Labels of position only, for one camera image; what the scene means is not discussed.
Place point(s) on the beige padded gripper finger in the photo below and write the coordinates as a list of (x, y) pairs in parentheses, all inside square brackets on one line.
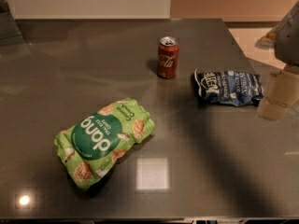
[(282, 93)]

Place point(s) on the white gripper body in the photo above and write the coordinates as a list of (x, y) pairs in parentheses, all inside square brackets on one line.
[(289, 37)]

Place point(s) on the green rice chip bag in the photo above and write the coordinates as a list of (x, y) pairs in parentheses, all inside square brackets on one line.
[(91, 148)]

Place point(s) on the blue chip bag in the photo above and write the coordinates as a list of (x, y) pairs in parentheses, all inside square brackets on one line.
[(229, 88)]

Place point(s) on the red Coca-Cola can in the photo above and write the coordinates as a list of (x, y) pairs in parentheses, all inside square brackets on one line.
[(167, 57)]

